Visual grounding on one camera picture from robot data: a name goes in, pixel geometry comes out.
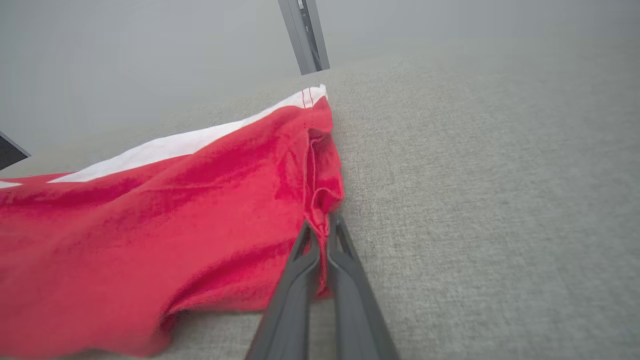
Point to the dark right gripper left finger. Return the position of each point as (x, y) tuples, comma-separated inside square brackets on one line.
[(295, 300)]

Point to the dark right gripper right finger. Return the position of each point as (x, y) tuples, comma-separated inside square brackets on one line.
[(355, 300)]

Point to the red white basketball jersey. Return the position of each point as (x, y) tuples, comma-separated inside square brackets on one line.
[(175, 215)]

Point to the grey fabric upholstered bench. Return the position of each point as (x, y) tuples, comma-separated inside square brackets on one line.
[(475, 200)]

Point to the dark grey panel edge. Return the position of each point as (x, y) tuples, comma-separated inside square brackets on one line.
[(10, 150)]

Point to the grey metal partition post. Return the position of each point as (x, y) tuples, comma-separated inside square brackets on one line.
[(305, 35)]

